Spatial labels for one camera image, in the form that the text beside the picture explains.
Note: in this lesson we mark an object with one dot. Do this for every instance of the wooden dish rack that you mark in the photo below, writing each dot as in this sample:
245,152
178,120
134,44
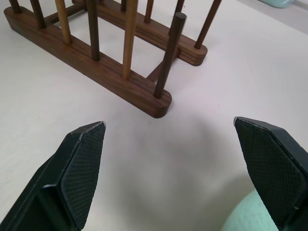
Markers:
101,65

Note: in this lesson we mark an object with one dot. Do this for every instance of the mint green object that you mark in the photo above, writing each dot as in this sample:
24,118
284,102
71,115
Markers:
276,3

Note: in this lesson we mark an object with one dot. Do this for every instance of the green plate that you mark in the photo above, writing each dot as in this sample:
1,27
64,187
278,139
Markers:
247,211

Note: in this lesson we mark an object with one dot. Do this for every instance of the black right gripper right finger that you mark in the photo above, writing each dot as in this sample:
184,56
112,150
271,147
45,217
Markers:
276,168

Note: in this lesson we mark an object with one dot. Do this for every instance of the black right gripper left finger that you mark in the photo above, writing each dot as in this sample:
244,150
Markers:
72,178

